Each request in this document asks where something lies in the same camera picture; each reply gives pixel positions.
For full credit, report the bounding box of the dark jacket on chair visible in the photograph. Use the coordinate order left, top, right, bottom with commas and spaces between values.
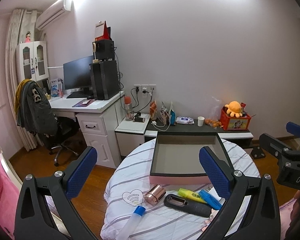
14, 79, 58, 136

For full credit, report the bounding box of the orange octopus plush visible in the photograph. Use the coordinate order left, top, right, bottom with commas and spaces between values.
224, 101, 243, 118

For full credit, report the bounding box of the white glass-door cabinet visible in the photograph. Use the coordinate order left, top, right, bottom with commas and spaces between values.
16, 41, 49, 83

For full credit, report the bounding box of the white computer desk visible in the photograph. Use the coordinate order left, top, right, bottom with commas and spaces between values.
50, 91, 125, 168

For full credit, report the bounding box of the black remote control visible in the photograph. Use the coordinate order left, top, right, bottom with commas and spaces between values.
164, 194, 212, 218

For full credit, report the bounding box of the clear bottle blue cap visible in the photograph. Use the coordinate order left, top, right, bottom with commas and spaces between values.
116, 205, 146, 240

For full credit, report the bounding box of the white air conditioner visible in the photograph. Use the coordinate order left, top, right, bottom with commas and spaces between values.
36, 0, 72, 30

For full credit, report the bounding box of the bag of oranges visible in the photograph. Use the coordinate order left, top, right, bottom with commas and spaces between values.
204, 96, 223, 129

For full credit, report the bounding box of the wet wipes pack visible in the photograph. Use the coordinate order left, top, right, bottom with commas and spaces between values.
175, 116, 194, 125

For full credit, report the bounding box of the blue highlighter marker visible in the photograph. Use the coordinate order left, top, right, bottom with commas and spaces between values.
198, 190, 222, 210

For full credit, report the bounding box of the black office chair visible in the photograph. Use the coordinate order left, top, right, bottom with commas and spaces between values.
38, 116, 79, 167

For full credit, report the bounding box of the black speaker on tower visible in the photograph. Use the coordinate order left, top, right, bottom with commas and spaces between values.
93, 40, 115, 61

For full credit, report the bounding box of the yellow highlighter marker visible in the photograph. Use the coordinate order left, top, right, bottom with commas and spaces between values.
178, 188, 207, 204

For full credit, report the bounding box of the red-cap water bottle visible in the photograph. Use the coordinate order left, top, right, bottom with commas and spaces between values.
124, 96, 134, 121

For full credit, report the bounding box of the black keyboard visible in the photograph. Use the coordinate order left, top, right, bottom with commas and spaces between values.
66, 91, 94, 99

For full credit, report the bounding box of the low black-top side cabinet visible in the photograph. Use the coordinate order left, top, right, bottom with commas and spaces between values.
115, 119, 254, 158

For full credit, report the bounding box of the pink bed blanket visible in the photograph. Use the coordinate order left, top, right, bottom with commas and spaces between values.
0, 161, 19, 239

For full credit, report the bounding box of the wall power socket strip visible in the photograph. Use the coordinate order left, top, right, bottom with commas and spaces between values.
134, 85, 156, 94

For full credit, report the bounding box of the red desk calendar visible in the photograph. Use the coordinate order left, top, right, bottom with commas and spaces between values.
95, 21, 111, 41

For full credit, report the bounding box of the red toy box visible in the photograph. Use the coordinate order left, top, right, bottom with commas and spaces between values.
219, 107, 251, 131

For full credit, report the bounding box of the pink storage box tray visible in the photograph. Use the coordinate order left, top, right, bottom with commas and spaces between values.
149, 132, 233, 185

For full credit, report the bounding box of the white paper cup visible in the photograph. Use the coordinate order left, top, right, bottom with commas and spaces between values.
197, 116, 205, 127

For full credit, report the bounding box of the black computer monitor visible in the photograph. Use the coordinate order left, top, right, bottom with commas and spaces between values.
63, 56, 93, 90

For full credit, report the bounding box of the rose gold round jar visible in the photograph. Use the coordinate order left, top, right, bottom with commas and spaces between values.
144, 185, 166, 206

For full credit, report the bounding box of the beige curtain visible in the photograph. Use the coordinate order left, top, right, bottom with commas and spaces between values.
5, 9, 37, 151

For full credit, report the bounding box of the black computer tower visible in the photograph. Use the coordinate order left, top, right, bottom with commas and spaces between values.
90, 60, 120, 100

